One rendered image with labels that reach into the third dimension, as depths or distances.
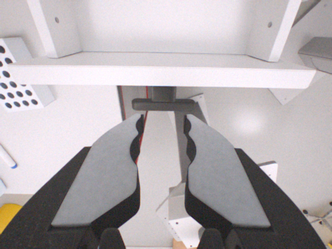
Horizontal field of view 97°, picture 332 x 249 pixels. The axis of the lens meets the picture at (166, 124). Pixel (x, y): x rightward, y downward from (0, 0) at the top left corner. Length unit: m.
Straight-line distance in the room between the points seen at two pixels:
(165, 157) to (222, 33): 1.36
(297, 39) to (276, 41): 1.10
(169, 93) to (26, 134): 0.43
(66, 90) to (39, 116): 0.11
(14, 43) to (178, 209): 0.57
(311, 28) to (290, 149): 1.05
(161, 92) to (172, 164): 1.44
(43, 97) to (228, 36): 0.35
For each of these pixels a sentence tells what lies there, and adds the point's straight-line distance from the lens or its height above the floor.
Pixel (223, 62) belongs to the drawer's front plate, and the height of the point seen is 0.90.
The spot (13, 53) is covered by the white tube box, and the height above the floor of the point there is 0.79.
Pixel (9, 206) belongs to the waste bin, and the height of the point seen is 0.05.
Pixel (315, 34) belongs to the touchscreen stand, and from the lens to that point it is 1.37.
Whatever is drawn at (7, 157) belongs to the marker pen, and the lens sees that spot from 0.61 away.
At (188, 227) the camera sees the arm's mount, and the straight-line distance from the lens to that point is 0.62.
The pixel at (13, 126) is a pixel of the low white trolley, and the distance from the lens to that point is 0.53.
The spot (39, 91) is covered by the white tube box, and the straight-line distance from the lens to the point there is 0.39.
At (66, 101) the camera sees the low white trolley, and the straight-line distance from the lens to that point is 0.40.
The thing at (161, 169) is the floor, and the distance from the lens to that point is 1.64.
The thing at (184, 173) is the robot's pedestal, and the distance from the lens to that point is 0.68.
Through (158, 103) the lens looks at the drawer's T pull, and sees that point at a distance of 0.17.
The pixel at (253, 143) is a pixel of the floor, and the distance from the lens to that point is 1.62.
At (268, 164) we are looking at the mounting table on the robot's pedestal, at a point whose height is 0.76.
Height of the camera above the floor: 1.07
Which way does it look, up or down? 57 degrees down
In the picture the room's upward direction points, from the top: 180 degrees clockwise
